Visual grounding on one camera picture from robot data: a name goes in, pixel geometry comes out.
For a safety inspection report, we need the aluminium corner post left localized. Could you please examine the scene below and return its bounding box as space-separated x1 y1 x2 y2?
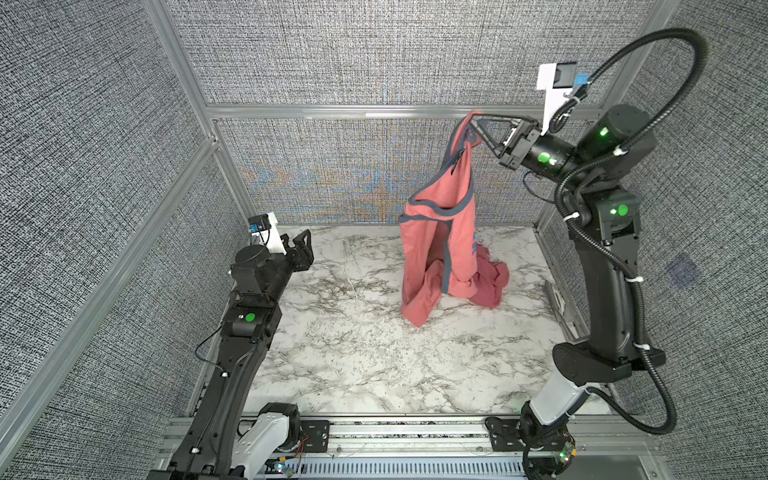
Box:
142 0 257 222

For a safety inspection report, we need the pink shirt with grey trim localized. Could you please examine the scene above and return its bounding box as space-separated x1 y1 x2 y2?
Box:
399 112 482 327

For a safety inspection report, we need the dark pink cloth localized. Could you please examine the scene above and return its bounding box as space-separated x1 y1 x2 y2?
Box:
468 243 510 309

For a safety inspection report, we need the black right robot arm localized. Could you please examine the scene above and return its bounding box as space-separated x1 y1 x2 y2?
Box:
469 104 677 479

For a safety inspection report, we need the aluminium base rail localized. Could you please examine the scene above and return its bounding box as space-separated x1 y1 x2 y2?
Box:
151 410 673 479

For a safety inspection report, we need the aluminium horizontal back bar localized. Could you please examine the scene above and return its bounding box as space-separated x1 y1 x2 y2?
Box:
205 104 544 120

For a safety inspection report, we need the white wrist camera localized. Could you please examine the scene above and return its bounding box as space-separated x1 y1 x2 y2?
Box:
536 62 589 133
248 212 287 255

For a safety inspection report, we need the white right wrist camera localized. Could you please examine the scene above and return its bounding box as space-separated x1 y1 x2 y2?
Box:
536 62 589 133

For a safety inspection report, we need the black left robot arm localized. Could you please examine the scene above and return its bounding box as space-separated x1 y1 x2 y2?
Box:
148 230 314 479

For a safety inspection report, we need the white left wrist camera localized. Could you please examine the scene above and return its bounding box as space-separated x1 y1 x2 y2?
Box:
248 212 287 255

